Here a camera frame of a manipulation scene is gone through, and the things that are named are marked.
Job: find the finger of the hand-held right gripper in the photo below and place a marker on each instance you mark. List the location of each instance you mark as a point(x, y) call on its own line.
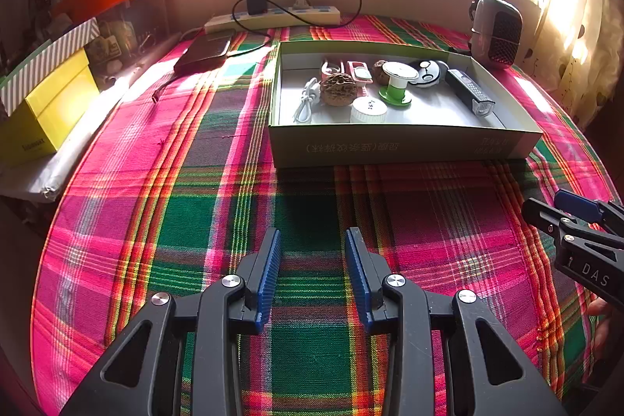
point(551, 221)
point(577, 205)

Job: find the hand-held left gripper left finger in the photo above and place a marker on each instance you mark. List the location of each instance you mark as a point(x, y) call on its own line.
point(270, 279)

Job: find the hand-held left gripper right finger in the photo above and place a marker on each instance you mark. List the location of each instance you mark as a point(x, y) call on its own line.
point(356, 279)

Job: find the grey cardboard box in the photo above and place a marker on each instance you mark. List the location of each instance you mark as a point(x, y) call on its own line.
point(390, 148)

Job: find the black textured flashlight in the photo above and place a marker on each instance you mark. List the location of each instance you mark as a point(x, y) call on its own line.
point(468, 92)

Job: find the beige round jar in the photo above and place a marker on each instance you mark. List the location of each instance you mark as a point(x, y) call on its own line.
point(369, 110)

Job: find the large brown wrinkled walnut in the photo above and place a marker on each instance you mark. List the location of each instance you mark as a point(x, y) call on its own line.
point(340, 90)

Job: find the black round gadget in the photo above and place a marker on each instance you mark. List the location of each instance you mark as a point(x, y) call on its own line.
point(426, 74)

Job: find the green spool with white cap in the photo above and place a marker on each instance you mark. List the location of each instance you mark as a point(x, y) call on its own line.
point(399, 72)

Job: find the pink carabiner clip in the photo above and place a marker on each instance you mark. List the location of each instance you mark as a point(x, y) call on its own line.
point(327, 67)

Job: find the person's right hand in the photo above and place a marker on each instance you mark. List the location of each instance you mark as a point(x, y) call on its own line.
point(607, 316)

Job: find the plaid tablecloth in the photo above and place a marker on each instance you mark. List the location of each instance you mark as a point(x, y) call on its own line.
point(170, 201)

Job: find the cream dotted curtain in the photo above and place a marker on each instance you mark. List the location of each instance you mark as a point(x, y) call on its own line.
point(580, 21)

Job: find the small pink black heater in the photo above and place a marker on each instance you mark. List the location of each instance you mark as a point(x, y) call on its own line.
point(499, 31)

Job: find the pink gadget with round lens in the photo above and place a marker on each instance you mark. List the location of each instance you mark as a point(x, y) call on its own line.
point(360, 75)

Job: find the dark power bank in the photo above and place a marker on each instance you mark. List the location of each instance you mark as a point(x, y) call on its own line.
point(204, 53)

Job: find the white power strip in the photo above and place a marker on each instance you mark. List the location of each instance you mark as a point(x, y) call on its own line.
point(302, 16)

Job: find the yellow box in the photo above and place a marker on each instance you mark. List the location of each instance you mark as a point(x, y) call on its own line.
point(53, 109)

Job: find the small pale figurine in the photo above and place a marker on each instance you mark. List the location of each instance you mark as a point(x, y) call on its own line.
point(301, 1)

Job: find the striped box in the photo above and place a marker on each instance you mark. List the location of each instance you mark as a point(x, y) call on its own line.
point(48, 50)

